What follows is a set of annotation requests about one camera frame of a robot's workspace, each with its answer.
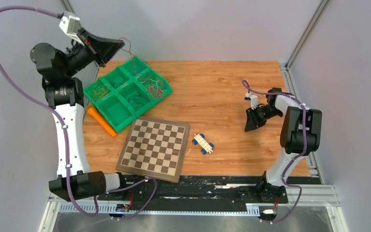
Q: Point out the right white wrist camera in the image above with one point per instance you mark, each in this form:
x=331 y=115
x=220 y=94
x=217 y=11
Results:
x=253 y=99

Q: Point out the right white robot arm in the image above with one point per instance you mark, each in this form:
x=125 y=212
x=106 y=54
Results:
x=300 y=136

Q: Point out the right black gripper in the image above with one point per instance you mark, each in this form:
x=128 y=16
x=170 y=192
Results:
x=252 y=122

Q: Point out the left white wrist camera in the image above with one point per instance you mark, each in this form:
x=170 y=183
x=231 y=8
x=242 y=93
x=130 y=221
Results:
x=70 y=24

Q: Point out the wooden chessboard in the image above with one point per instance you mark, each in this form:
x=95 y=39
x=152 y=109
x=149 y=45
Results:
x=154 y=148

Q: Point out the orange cylinder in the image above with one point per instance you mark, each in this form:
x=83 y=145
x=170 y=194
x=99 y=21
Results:
x=93 y=112

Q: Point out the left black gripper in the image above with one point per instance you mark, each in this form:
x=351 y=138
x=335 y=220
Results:
x=104 y=49

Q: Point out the white blue toy car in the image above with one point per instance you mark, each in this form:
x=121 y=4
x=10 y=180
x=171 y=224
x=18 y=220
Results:
x=206 y=147

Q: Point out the green compartment tray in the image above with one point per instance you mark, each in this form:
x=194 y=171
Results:
x=127 y=92

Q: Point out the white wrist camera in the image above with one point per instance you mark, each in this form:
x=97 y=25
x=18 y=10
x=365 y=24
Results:
x=70 y=24
x=253 y=99

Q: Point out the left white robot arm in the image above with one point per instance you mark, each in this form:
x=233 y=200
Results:
x=65 y=99

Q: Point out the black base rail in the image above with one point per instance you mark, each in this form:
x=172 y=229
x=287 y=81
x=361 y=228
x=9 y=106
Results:
x=192 y=192

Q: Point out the grey slotted cable duct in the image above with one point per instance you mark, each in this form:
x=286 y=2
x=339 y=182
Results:
x=119 y=209

